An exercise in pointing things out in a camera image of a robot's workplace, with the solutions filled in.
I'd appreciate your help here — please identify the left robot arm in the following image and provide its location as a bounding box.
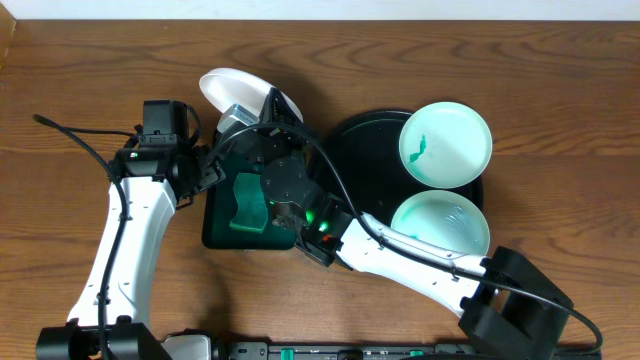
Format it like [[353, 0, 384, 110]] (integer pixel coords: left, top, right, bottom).
[[36, 146, 227, 359]]

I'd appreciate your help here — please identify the round black tray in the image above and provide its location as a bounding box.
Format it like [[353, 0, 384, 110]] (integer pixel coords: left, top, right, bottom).
[[308, 109, 484, 225]]

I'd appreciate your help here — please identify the white plate with green stain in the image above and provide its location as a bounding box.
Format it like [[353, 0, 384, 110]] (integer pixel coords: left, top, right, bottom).
[[199, 68, 274, 116]]

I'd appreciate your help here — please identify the pale green plate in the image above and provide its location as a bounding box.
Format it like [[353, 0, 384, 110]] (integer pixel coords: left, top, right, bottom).
[[391, 190, 491, 255], [398, 101, 493, 189]]

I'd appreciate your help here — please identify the rectangular black water tray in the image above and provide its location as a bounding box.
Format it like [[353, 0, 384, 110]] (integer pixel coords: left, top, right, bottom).
[[202, 133, 296, 250]]

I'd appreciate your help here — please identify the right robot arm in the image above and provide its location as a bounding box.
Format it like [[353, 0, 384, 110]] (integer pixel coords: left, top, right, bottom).
[[214, 88, 574, 359]]

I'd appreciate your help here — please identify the green sponge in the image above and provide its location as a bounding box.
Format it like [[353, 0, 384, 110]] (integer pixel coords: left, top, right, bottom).
[[229, 173, 268, 234]]

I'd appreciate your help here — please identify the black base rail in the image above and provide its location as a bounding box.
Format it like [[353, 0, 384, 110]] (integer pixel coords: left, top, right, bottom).
[[211, 341, 503, 360]]

